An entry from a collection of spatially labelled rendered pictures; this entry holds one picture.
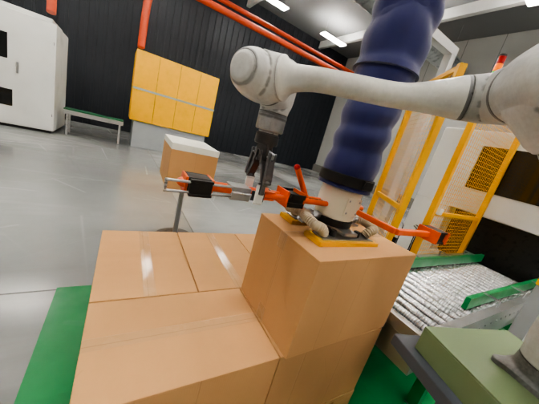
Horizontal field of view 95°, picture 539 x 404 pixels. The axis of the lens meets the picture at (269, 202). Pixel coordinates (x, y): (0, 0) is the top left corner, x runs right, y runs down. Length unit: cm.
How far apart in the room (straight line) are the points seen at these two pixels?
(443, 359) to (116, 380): 92
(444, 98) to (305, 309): 71
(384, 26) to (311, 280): 87
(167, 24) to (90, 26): 242
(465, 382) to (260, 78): 92
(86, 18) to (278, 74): 1087
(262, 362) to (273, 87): 86
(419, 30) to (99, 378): 140
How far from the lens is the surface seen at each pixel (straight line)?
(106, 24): 1135
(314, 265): 83
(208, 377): 93
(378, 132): 100
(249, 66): 60
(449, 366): 97
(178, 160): 225
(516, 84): 60
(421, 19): 109
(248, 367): 98
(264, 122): 77
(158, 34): 1148
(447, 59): 506
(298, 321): 93
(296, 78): 63
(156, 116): 800
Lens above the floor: 127
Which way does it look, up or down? 15 degrees down
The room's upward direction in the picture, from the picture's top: 15 degrees clockwise
